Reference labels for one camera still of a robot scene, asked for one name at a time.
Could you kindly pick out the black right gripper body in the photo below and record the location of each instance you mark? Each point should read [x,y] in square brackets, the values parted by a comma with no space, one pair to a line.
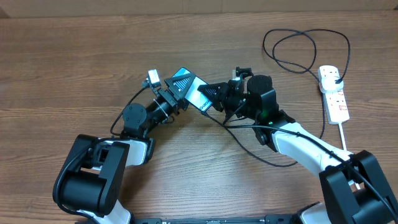
[235,101]

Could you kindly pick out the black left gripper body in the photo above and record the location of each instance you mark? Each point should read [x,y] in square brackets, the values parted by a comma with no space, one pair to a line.
[167,99]

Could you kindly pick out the Galaxy smartphone with blue screen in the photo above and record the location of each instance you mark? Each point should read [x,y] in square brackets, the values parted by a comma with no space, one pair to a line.
[196,98]

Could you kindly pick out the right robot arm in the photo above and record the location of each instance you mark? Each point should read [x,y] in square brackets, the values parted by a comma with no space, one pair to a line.
[355,189]

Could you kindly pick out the white power strip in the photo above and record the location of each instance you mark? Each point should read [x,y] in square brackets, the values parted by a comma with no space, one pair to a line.
[336,107]

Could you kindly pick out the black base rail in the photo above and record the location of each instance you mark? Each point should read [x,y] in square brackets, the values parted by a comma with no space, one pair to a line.
[267,219]

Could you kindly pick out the white charger plug adapter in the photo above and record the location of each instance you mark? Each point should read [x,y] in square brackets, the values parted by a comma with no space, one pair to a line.
[330,84]

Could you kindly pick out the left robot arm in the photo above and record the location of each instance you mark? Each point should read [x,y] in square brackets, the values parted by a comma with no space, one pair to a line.
[90,179]

